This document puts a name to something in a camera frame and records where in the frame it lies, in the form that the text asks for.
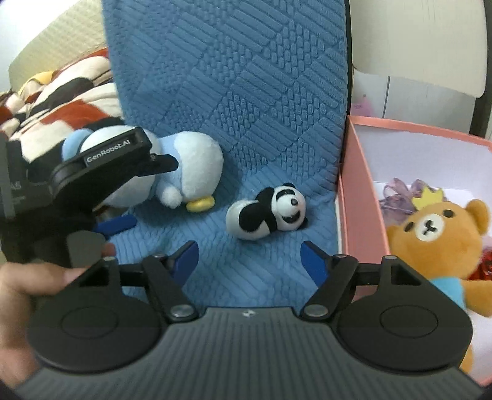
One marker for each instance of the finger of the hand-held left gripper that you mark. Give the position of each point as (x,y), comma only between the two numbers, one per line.
(165,163)
(119,224)

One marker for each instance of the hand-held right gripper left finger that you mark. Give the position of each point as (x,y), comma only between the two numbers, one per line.
(188,258)

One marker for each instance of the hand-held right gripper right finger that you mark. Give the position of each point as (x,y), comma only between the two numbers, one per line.
(313,262)

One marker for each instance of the white and blue plush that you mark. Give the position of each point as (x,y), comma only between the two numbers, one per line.
(196,161)

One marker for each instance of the panda plush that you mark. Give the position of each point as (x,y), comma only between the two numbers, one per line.
(250,219)

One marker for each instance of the pink cardboard box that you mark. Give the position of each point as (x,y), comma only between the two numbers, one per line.
(361,192)

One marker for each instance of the purple yarn-hair doll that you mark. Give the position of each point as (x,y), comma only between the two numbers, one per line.
(396,204)

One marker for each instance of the orange bear plush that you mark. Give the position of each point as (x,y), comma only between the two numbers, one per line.
(430,238)

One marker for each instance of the red shiny toy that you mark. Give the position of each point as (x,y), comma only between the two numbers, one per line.
(486,269)

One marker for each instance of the person's left hand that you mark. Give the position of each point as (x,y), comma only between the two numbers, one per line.
(23,292)

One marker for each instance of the striped red black blanket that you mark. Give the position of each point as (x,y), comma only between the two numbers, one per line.
(57,107)

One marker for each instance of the blue quilted chair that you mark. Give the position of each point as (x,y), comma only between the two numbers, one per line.
(250,77)

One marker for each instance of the pink paper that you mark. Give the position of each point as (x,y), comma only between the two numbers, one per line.
(363,105)

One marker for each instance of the cream quilted headboard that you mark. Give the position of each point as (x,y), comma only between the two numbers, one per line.
(57,34)

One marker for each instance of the white chair black frame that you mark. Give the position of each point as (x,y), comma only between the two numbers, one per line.
(422,38)

